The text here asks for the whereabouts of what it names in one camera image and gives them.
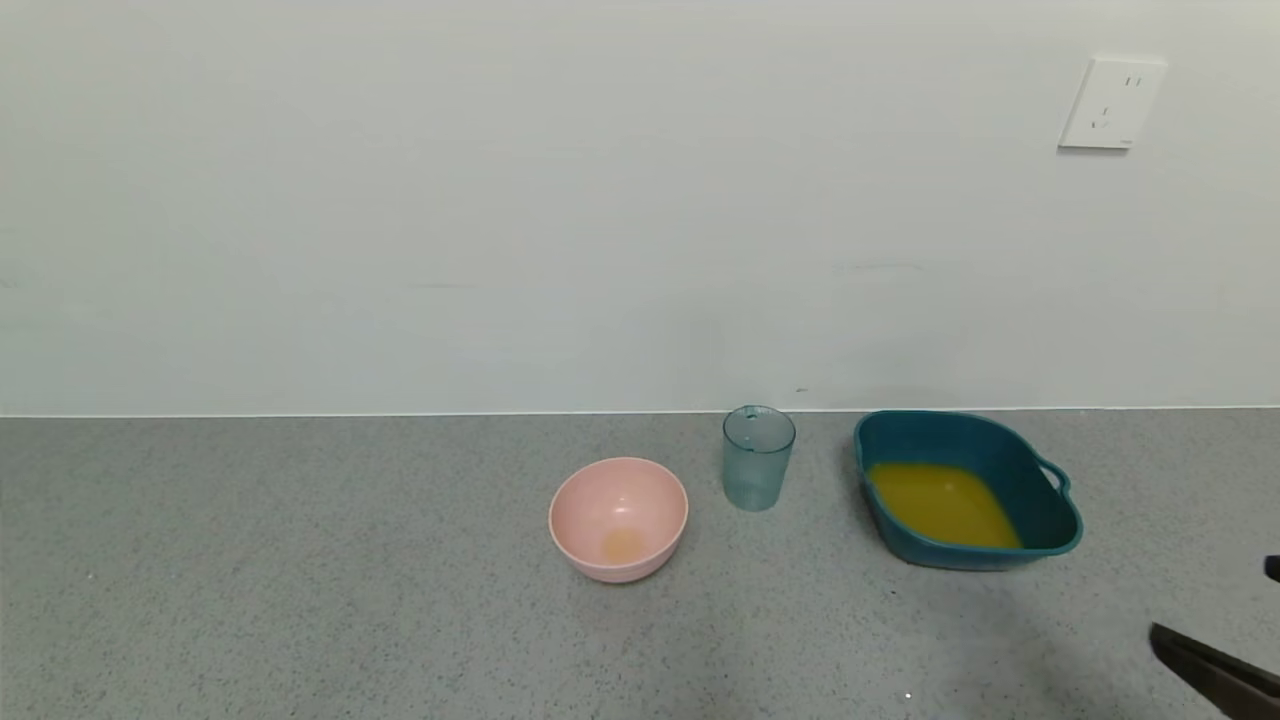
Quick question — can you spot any clear blue ribbed cup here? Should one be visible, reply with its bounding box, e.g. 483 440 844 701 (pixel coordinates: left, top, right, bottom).
723 405 798 513

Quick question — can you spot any pink ribbed bowl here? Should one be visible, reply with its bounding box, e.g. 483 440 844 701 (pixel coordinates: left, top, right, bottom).
548 456 690 584

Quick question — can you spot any teal plastic tray with handles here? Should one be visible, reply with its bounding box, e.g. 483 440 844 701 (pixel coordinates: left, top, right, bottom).
853 409 1086 573

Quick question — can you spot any white wall socket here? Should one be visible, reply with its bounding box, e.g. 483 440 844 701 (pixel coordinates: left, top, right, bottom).
1058 55 1169 151

